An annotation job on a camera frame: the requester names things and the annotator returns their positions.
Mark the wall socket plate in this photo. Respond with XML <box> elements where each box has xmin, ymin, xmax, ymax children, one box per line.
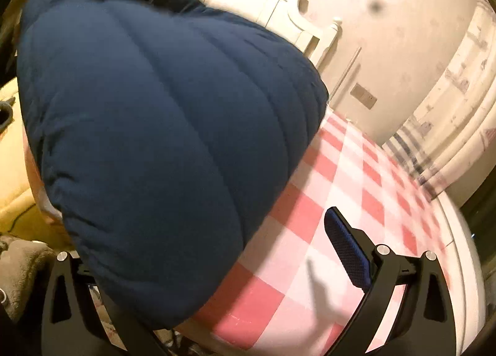
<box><xmin>350</xmin><ymin>83</ymin><xmax>378</xmax><ymax>109</ymax></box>

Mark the white mattress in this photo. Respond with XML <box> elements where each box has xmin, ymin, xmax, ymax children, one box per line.
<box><xmin>436</xmin><ymin>191</ymin><xmax>487</xmax><ymax>345</ymax></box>

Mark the red white checked bedsheet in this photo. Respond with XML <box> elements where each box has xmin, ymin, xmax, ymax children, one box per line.
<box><xmin>23</xmin><ymin>110</ymin><xmax>458</xmax><ymax>356</ymax></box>

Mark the navy puffer jacket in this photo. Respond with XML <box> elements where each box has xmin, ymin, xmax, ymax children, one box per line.
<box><xmin>17</xmin><ymin>0</ymin><xmax>330</xmax><ymax>331</ymax></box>

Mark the yellow blanket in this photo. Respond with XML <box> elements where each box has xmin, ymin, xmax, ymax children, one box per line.
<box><xmin>0</xmin><ymin>81</ymin><xmax>74</xmax><ymax>252</ymax></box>

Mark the striped curtain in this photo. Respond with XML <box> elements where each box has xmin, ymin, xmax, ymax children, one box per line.
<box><xmin>382</xmin><ymin>0</ymin><xmax>496</xmax><ymax>202</ymax></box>

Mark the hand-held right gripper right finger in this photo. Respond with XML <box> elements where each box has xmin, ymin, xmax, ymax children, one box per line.
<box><xmin>323</xmin><ymin>207</ymin><xmax>457</xmax><ymax>356</ymax></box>

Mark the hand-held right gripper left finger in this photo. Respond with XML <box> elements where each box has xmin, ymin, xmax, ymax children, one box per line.
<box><xmin>41</xmin><ymin>251</ymin><xmax>171</xmax><ymax>356</ymax></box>

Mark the grey cloth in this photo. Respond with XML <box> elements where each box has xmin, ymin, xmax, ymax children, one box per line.
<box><xmin>0</xmin><ymin>236</ymin><xmax>59</xmax><ymax>322</ymax></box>

